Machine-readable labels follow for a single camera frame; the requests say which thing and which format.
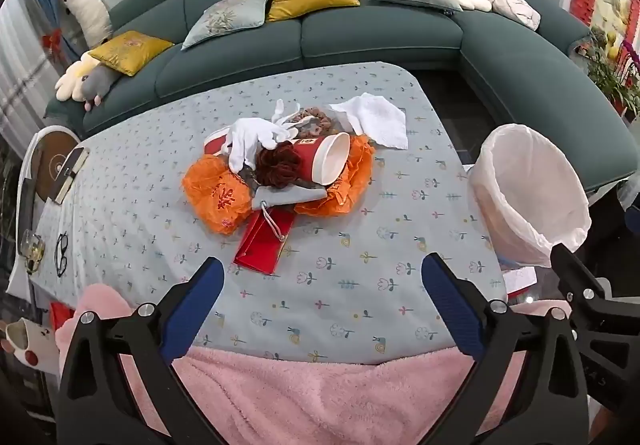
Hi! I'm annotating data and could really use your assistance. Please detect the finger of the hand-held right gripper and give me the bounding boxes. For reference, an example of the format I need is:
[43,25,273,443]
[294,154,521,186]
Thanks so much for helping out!
[550,243,640,406]

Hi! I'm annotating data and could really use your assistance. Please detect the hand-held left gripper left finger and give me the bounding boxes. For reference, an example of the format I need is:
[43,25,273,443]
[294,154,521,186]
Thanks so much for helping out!
[59,256,226,445]

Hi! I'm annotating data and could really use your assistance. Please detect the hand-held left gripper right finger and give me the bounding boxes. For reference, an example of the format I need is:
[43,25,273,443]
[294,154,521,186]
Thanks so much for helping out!
[421,252,591,445]

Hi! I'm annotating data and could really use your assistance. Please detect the orange plastic bag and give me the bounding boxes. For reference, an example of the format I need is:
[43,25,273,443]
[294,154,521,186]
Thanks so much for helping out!
[181,156,256,236]
[294,135,377,216]

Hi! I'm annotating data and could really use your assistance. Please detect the trash bin with white liner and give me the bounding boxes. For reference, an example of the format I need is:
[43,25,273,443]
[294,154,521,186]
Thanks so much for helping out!
[468,123,592,268]

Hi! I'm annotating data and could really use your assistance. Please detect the dark red velvet scrunchie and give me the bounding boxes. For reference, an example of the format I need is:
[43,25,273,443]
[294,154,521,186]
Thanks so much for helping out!
[256,142,303,188]

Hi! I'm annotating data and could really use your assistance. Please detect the white textured cloth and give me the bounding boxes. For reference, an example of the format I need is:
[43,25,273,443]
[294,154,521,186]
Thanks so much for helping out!
[328,92,409,150]

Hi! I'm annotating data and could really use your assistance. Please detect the red paper envelope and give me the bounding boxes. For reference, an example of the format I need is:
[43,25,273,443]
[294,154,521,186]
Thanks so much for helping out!
[234,210,296,276]

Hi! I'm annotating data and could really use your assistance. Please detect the floral light blue tablecloth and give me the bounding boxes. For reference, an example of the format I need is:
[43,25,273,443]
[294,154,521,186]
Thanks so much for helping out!
[7,62,508,366]

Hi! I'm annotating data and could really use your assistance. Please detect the pink fluffy blanket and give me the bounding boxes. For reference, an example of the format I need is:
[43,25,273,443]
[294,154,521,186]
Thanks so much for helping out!
[54,284,573,445]

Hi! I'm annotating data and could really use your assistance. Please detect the plain red paper cup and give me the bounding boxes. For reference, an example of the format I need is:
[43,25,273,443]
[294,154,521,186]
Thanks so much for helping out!
[204,125,233,156]

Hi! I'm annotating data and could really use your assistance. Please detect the white glove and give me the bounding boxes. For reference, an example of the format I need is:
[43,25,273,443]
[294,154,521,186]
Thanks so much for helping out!
[222,99,301,173]

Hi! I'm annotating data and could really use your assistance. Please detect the clear glass cup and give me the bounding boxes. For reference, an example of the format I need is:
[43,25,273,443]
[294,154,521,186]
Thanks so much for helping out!
[20,230,46,273]

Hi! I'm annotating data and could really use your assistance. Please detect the red paper cup with label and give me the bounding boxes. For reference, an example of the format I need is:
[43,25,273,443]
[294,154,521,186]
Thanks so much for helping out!
[287,131,352,186]

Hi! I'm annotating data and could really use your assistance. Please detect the black notebook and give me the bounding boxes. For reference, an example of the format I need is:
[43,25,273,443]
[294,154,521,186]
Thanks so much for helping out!
[52,146,91,204]

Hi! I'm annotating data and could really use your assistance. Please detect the white plush slipper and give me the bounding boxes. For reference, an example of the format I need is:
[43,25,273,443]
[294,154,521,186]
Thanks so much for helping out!
[0,317,56,368]

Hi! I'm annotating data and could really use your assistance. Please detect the potted green plant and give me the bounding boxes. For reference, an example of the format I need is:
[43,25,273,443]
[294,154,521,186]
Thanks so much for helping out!
[585,40,640,120]

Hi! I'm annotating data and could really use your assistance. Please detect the round white side table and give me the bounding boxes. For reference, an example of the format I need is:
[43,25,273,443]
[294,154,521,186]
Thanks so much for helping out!
[17,125,81,206]

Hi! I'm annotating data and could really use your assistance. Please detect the brown leopard scrunchie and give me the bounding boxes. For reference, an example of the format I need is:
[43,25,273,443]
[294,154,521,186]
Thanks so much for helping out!
[292,106,333,136]

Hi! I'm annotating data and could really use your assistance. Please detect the grey mouse plush toy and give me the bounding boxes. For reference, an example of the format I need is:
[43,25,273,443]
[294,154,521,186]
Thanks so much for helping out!
[82,65,121,112]

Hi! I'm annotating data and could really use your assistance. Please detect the cream flower plush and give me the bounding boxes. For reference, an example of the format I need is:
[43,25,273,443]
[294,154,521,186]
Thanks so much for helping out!
[54,52,108,102]

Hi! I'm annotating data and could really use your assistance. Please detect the small yellow embroidered cushion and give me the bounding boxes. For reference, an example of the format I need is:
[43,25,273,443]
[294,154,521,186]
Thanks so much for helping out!
[87,31,175,76]

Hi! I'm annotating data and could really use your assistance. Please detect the white cushion right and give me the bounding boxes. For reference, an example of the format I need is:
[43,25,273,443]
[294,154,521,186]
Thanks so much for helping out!
[487,0,542,30]

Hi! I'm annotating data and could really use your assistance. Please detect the teal corner sofa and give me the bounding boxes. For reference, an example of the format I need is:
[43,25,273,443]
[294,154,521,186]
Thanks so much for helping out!
[45,0,640,196]

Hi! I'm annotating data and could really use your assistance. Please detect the red curtain tie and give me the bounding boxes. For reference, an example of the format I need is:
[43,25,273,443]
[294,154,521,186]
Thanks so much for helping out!
[41,27,66,63]

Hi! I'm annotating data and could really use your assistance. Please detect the white panda plush toy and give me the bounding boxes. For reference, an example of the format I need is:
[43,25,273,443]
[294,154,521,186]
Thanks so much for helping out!
[56,0,113,48]

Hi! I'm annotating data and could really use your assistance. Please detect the grey drawstring pouch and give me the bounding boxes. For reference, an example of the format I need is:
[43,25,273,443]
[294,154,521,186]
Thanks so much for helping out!
[250,185,328,242]

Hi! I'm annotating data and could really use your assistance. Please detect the black frame glasses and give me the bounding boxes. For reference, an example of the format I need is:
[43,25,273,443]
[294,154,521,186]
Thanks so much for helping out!
[54,233,73,278]

